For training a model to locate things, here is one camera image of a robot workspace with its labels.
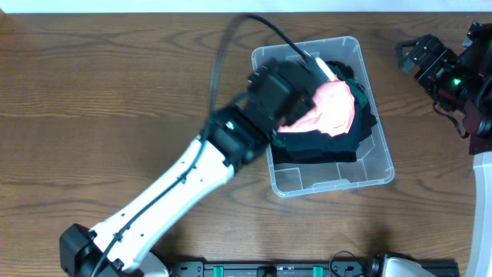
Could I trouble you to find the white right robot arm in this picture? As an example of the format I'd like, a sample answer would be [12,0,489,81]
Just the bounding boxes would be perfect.
[396,22,491,276]

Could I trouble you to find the green cloth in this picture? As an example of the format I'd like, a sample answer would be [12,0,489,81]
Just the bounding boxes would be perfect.
[275,61,377,152]

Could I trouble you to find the black sparkly towel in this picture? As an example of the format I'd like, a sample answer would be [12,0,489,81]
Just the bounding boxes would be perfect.
[271,143,357,164]

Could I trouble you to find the pink cloth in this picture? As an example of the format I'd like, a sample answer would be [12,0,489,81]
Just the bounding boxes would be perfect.
[278,76,355,137]

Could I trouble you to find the clear plastic storage bin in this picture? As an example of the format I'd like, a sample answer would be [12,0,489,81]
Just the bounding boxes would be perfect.
[266,36,395,197]

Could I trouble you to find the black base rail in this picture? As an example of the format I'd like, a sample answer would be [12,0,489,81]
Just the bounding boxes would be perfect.
[165,260,460,277]

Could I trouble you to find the black cloth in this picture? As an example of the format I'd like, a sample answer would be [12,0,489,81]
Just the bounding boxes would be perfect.
[326,61,377,141]

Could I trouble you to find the dark navy cloth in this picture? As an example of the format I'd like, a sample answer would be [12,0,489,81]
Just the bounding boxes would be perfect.
[272,100,363,152]

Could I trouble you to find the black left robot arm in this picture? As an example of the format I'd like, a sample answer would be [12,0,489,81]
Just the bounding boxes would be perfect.
[59,58,334,276]

